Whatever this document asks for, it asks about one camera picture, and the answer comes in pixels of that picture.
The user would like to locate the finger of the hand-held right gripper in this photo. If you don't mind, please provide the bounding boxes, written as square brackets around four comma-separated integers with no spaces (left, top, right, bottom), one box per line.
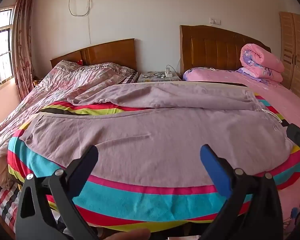
[281,120,300,153]

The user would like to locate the pink floral curtain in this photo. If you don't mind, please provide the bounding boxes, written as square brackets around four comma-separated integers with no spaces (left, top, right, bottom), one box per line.
[12,0,37,100]

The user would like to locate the rolled pink floral quilt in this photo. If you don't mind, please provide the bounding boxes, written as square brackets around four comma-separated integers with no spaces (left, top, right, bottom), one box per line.
[236,43,285,83]

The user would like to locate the mauve pants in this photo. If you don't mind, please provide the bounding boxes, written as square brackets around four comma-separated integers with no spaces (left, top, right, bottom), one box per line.
[19,82,294,188]

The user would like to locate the air conditioner cable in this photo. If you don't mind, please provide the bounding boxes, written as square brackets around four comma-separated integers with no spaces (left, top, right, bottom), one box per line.
[68,0,92,44]

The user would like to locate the pink bed sheet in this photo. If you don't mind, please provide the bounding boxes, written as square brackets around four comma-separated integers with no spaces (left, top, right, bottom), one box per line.
[182,67,300,240]

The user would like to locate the person's left hand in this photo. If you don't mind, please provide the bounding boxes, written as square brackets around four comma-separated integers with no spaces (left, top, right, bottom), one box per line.
[100,228,151,240]

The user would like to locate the light wooden wardrobe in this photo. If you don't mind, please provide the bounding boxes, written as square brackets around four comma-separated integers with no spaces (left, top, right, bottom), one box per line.
[279,11,300,102]

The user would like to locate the nightstand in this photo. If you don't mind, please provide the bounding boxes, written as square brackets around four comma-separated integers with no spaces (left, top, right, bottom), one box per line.
[137,71,182,83]

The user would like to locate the barred window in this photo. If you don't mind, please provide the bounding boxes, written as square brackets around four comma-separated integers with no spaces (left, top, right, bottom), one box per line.
[0,6,15,97]

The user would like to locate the low wooden headboard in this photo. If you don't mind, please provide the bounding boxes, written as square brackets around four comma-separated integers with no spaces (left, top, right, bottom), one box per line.
[50,38,138,72]

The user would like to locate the striped colourful blanket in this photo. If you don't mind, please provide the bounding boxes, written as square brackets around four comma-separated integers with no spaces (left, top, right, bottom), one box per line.
[7,80,300,233]

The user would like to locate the tall padded wooden headboard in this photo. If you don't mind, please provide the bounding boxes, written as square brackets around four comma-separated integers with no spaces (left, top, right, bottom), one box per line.
[179,25,272,80]

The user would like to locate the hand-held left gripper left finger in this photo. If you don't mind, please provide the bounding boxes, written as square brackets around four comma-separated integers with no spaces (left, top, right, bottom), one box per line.
[16,145,99,240]

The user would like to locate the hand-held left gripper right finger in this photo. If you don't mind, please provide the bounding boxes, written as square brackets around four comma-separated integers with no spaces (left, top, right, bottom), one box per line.
[200,144,284,240]

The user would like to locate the floral pillow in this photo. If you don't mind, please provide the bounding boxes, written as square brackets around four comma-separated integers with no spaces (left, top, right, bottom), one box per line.
[95,63,137,82]

